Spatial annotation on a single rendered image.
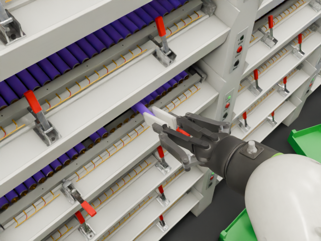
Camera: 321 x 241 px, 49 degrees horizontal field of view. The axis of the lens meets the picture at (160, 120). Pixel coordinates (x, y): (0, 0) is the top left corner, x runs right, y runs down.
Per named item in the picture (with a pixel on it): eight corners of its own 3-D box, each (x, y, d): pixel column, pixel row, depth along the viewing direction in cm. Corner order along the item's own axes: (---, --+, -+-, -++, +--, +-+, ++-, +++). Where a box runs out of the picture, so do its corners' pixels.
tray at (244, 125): (304, 82, 158) (322, 63, 146) (218, 162, 131) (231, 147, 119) (271, 52, 163) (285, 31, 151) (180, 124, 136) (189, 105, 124)
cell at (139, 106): (136, 95, 78) (156, 114, 76) (135, 101, 80) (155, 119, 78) (130, 100, 77) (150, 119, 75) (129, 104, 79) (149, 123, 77)
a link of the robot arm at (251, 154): (253, 217, 59) (283, 182, 63) (251, 169, 51) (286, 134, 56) (224, 199, 63) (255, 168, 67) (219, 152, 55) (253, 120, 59)
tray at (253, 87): (320, 46, 143) (341, 21, 131) (225, 128, 116) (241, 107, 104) (282, 14, 148) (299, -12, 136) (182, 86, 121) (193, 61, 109)
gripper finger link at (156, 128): (173, 136, 71) (163, 145, 69) (156, 127, 74) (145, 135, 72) (172, 131, 70) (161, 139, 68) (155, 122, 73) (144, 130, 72)
